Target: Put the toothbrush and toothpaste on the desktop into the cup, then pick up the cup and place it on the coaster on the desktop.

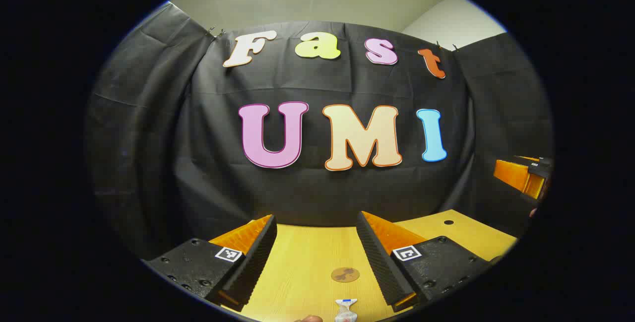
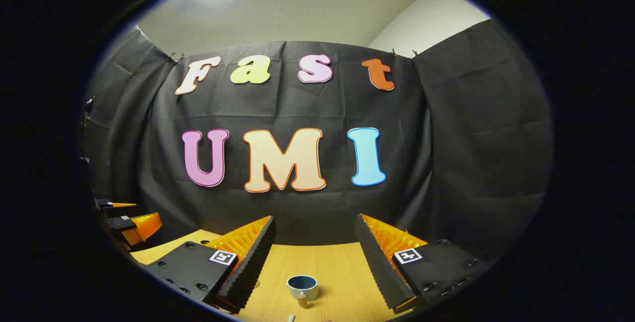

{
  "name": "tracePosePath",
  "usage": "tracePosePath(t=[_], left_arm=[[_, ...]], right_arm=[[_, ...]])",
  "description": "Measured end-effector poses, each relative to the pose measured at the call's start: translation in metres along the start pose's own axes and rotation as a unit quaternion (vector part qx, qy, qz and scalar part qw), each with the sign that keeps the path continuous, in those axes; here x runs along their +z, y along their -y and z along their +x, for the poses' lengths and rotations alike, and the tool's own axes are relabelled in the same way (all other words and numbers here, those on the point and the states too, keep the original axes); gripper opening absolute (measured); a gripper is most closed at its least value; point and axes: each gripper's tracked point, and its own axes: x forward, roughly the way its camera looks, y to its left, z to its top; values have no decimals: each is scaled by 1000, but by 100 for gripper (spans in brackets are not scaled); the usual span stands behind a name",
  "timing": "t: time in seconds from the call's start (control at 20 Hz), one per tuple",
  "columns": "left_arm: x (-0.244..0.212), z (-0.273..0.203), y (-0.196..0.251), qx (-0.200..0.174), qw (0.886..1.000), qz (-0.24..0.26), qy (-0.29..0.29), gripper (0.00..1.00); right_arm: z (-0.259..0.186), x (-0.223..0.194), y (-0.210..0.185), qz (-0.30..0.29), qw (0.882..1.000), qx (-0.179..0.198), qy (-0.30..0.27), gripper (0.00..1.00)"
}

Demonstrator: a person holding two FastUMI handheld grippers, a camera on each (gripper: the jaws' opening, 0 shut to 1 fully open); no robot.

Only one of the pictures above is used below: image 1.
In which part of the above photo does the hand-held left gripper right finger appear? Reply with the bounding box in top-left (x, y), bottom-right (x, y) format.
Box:
top-left (356, 211), bottom-right (497, 313)

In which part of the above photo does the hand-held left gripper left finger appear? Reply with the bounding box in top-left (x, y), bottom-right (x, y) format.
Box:
top-left (141, 214), bottom-right (278, 313)

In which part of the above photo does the round brown coaster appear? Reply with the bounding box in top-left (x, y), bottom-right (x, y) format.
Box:
top-left (331, 267), bottom-right (361, 283)

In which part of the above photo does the white toothpaste tube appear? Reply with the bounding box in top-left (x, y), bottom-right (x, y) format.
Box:
top-left (334, 298), bottom-right (358, 322)

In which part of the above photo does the wooden desktop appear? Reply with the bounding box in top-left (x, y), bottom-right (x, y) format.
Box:
top-left (208, 209), bottom-right (519, 322)

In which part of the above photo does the black backdrop cloth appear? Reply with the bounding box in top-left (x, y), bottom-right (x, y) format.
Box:
top-left (84, 0), bottom-right (554, 263)

